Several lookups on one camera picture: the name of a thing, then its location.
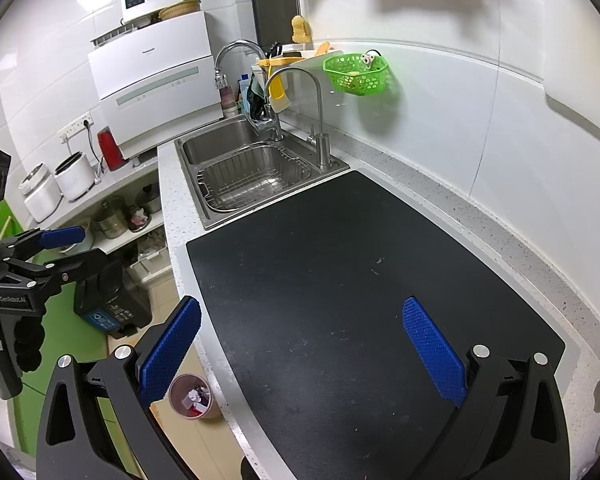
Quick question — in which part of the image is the slim steel filter tap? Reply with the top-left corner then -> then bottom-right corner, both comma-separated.
264,66 -> 333,169

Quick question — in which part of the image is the dark cloth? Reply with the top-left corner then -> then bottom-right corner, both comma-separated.
246,75 -> 271,118

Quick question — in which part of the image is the green cabinet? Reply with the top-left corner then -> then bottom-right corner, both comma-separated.
0,197 -> 113,461

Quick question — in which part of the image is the yellow sponge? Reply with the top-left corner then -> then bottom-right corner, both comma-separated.
291,15 -> 313,44

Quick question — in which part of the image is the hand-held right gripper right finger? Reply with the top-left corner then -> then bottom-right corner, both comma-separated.
401,296 -> 571,480

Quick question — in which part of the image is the white rice cooker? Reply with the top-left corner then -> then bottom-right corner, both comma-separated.
54,151 -> 97,202
19,162 -> 63,223

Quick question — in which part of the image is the tall chrome faucet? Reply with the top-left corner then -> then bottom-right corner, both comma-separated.
214,40 -> 285,142

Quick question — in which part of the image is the wire drain basket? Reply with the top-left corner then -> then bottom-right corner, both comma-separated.
196,144 -> 313,212

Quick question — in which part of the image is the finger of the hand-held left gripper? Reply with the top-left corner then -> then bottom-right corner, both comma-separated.
0,226 -> 87,261
4,247 -> 108,292

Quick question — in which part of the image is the stainless steel sink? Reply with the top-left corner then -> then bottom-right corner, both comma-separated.
174,117 -> 351,232

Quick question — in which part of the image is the white countertop dishwasher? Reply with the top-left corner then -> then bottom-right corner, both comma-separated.
87,10 -> 226,161

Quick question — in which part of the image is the person's left hand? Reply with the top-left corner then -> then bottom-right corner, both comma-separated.
14,310 -> 47,374

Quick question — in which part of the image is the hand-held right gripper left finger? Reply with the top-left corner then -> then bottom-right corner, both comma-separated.
35,296 -> 202,480

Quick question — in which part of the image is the black pedal waste bin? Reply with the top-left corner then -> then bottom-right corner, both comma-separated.
73,260 -> 153,339

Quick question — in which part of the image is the yellow plastic scoop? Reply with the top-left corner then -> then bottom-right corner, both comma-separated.
257,57 -> 291,113

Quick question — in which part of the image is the white wall outlet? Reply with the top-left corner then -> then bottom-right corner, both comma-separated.
57,112 -> 93,142

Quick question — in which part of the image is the red jug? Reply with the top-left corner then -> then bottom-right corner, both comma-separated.
97,127 -> 128,172

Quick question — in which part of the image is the wicker basket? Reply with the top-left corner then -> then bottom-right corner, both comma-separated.
157,0 -> 202,21

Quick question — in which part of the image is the green plastic basket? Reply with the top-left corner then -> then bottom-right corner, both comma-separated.
322,53 -> 391,97

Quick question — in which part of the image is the metal wire rack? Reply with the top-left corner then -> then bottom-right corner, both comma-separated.
90,24 -> 156,48

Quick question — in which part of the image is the pink round waste bin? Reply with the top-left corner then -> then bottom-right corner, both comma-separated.
167,372 -> 214,421

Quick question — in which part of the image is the steel pot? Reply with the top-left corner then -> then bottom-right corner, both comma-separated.
92,199 -> 129,240
135,185 -> 162,214

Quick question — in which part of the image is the white storage bin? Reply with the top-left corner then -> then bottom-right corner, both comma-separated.
126,255 -> 173,284
137,233 -> 170,261

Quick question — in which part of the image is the dark window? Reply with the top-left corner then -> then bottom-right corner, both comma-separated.
246,0 -> 301,56

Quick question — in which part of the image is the black counter mat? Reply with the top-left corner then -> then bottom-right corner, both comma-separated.
186,170 -> 567,480

